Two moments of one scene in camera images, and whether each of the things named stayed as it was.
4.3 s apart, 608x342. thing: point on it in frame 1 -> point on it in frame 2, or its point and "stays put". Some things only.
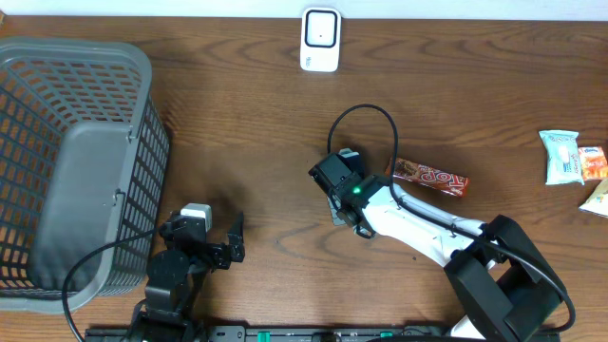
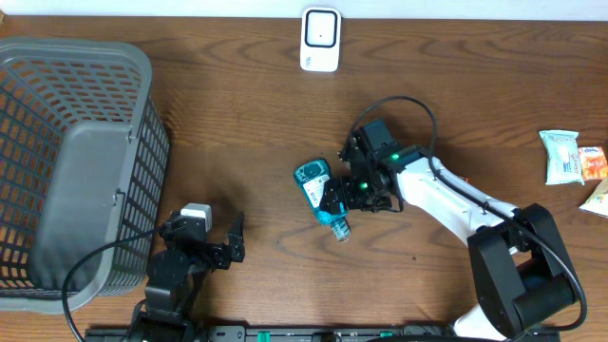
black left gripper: (219, 256) stays put
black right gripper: (334, 205) -> (346, 198)
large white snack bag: (598, 200) stays put
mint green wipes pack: (562, 157) stays put
